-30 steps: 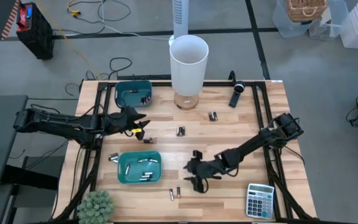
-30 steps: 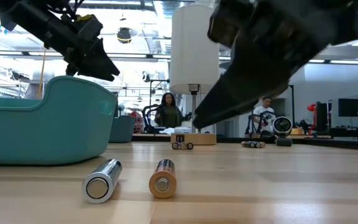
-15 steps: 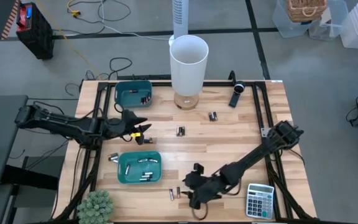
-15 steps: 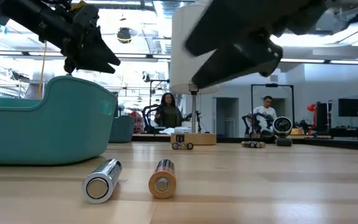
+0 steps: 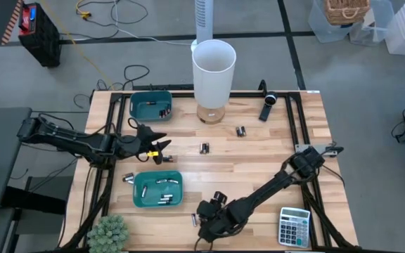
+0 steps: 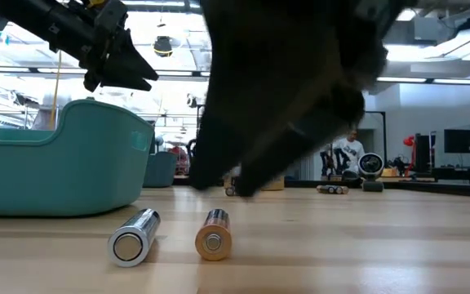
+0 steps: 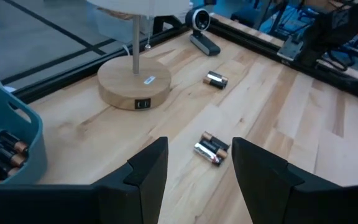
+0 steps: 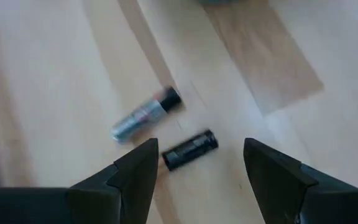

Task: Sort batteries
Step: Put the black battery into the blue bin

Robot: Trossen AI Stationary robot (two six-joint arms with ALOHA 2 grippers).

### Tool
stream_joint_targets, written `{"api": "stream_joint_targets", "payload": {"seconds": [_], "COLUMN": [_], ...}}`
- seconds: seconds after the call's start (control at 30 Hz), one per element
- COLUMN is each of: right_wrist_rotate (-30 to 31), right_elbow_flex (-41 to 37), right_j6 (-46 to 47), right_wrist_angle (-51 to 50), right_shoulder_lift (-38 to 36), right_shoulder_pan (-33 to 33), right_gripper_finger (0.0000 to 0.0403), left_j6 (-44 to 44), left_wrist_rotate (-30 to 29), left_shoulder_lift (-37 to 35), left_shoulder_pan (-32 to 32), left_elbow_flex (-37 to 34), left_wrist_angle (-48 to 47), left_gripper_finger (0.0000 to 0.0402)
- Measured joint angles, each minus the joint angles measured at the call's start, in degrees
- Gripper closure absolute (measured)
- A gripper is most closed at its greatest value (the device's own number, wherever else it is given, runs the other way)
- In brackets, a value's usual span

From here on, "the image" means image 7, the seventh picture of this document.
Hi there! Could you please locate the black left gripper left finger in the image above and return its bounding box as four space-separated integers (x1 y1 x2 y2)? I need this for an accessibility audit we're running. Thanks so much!
0 136 169 224

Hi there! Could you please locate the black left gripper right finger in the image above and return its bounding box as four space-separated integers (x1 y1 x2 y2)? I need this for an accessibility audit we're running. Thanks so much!
232 137 358 224

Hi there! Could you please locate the silver black AA battery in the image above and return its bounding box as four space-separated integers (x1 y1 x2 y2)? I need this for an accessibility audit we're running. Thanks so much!
206 70 229 84
193 142 223 167

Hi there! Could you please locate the teal plastic bin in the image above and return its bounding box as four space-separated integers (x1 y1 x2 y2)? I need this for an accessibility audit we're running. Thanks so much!
0 80 48 185

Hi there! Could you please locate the white shade wooden base lamp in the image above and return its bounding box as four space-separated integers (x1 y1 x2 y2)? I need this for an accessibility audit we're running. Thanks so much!
85 0 194 110

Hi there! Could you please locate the black webcam on stand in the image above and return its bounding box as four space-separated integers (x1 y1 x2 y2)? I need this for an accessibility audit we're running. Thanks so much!
185 7 222 57

